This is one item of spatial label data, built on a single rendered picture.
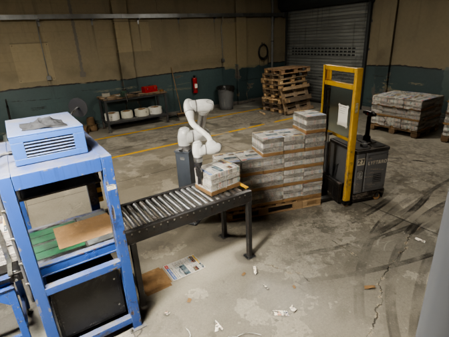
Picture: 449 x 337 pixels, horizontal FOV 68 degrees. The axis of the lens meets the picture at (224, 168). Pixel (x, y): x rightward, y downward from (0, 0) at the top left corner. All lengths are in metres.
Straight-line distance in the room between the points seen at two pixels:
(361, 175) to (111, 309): 3.49
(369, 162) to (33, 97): 8.04
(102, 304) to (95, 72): 7.80
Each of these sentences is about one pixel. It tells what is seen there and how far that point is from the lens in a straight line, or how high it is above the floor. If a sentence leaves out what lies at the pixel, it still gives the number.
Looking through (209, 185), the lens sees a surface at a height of 0.91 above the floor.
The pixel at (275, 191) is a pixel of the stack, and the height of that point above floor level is 0.33.
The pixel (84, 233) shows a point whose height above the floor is 0.80.
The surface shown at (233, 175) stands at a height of 0.95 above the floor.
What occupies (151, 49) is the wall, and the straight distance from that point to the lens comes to 10.51.
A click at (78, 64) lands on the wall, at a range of 9.96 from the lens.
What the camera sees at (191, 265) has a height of 0.01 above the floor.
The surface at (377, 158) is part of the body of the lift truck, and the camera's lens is 4.94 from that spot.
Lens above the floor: 2.27
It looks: 22 degrees down
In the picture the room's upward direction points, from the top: 3 degrees counter-clockwise
